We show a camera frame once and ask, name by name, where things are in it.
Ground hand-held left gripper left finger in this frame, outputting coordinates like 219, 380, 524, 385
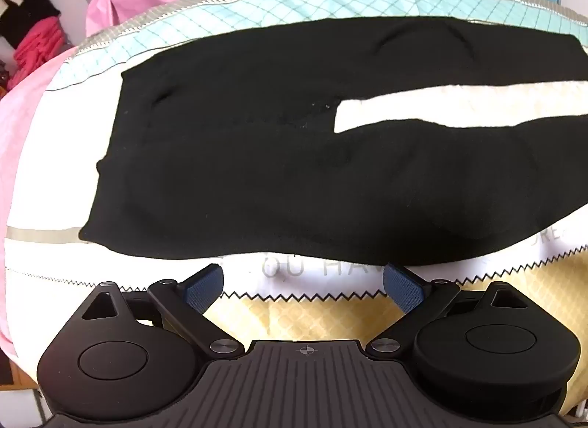
82, 264, 244, 358

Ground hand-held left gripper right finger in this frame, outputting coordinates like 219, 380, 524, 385
366, 263, 530, 357

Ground black pants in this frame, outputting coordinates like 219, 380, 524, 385
79, 15, 588, 269

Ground pile of red clothes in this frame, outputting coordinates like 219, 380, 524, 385
6, 15, 66, 89

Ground black hanging clothes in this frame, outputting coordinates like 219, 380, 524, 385
0, 0, 61, 50

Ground pink bedsheet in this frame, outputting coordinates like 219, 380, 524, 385
0, 46, 80, 361

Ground wooden shelf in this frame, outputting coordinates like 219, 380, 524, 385
0, 55, 14, 94

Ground patterned teal and beige quilt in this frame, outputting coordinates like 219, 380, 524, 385
2, 0, 588, 422

